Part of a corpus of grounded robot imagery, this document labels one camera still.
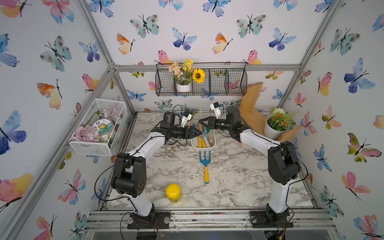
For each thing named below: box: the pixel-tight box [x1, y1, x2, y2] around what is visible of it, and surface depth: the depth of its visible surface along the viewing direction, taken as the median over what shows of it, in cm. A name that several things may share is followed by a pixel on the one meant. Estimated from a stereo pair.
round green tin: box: [93, 119, 114, 135], surface depth 67 cm
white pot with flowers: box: [168, 58, 206, 93], surface depth 86 cm
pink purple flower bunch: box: [71, 124, 101, 143], surface depth 61 cm
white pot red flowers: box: [264, 107, 296, 140], surface depth 89 cm
